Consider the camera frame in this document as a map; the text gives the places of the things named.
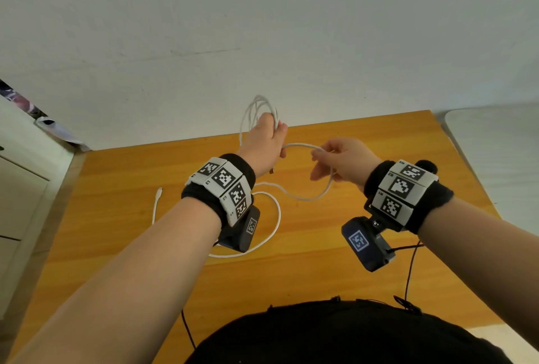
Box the person's black shirt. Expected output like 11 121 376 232
185 299 514 364

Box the white side table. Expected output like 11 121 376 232
444 102 539 238

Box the white drawer cabinet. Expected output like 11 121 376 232
0 96 76 320

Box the person's right hand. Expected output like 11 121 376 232
309 136 383 193

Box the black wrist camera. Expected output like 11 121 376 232
217 204 261 254
341 216 396 273

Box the person's left forearm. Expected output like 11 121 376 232
8 197 223 364

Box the white cable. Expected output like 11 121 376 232
151 94 336 259

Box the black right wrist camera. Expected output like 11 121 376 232
341 216 396 273

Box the person's left hand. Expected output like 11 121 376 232
235 112 289 179

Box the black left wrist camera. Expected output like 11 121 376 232
217 204 261 254

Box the person's right forearm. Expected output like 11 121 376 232
417 197 539 350

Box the patterned plastic bag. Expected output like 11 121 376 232
0 79 92 153

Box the black right camera cable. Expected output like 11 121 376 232
391 240 424 301

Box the black left camera cable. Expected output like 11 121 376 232
181 308 198 351

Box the black wristband with markers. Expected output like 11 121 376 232
181 153 257 229
363 159 455 235

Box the black camera cable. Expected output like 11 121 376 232
181 308 198 351
391 240 424 301

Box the black left wristband with markers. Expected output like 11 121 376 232
181 153 257 229

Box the black right wristband with markers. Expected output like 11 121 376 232
363 159 455 235

